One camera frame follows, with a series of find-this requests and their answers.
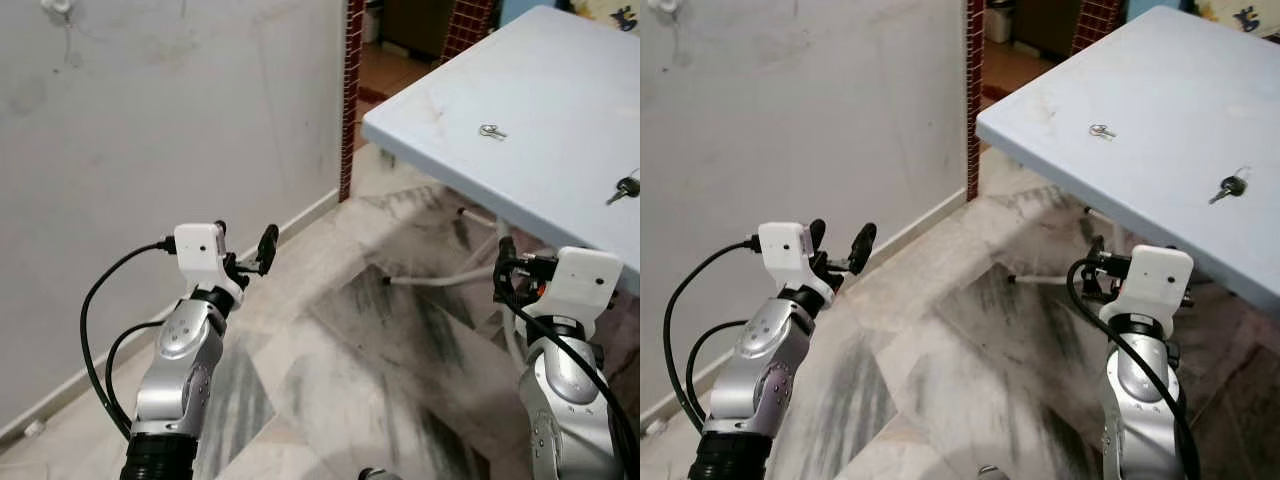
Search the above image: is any narrow red tiled column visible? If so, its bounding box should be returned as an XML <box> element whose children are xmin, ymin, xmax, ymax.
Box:
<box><xmin>964</xmin><ymin>0</ymin><xmax>987</xmax><ymax>202</ymax></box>
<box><xmin>337</xmin><ymin>0</ymin><xmax>364</xmax><ymax>203</ymax></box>

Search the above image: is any wide red tiled column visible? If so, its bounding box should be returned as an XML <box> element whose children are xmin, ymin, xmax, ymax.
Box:
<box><xmin>439</xmin><ymin>0</ymin><xmax>497</xmax><ymax>63</ymax></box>
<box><xmin>1071</xmin><ymin>0</ymin><xmax>1123</xmax><ymax>58</ymax></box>

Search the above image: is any dark brown cabinet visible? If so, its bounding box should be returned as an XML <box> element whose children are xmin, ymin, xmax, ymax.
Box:
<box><xmin>985</xmin><ymin>0</ymin><xmax>1078</xmax><ymax>57</ymax></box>
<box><xmin>379</xmin><ymin>0</ymin><xmax>450</xmax><ymax>58</ymax></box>

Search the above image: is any colourful printed cloth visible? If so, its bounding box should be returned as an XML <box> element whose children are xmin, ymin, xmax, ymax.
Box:
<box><xmin>578</xmin><ymin>0</ymin><xmax>641</xmax><ymax>33</ymax></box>
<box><xmin>1188</xmin><ymin>0</ymin><xmax>1280</xmax><ymax>43</ymax></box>

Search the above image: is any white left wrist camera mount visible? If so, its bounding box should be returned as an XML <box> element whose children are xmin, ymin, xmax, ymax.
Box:
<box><xmin>756</xmin><ymin>222</ymin><xmax>829</xmax><ymax>303</ymax></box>
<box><xmin>173</xmin><ymin>222</ymin><xmax>247</xmax><ymax>303</ymax></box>

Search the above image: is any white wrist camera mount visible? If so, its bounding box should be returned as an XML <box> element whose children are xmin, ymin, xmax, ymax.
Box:
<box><xmin>1098</xmin><ymin>244</ymin><xmax>1195</xmax><ymax>325</ymax></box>
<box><xmin>756</xmin><ymin>222</ymin><xmax>829</xmax><ymax>303</ymax></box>
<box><xmin>173</xmin><ymin>222</ymin><xmax>247</xmax><ymax>303</ymax></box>
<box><xmin>526</xmin><ymin>246</ymin><xmax>625</xmax><ymax>323</ymax></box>

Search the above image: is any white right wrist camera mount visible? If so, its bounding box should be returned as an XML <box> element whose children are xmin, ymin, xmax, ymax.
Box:
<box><xmin>526</xmin><ymin>246</ymin><xmax>625</xmax><ymax>323</ymax></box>
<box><xmin>1098</xmin><ymin>244</ymin><xmax>1195</xmax><ymax>325</ymax></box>

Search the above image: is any white metal table leg frame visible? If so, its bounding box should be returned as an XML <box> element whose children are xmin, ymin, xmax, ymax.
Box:
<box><xmin>384</xmin><ymin>204</ymin><xmax>525</xmax><ymax>346</ymax></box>
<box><xmin>1008</xmin><ymin>204</ymin><xmax>1103</xmax><ymax>291</ymax></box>

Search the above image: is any long black left arm cable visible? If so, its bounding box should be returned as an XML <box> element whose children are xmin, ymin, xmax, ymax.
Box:
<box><xmin>79</xmin><ymin>238</ymin><xmax>179</xmax><ymax>441</ymax></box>
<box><xmin>662</xmin><ymin>236</ymin><xmax>761</xmax><ymax>433</ymax></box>

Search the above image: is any short black left arm cable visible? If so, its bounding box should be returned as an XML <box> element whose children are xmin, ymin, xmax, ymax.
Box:
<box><xmin>103</xmin><ymin>319</ymin><xmax>169</xmax><ymax>439</ymax></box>
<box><xmin>685</xmin><ymin>319</ymin><xmax>751</xmax><ymax>427</ymax></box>

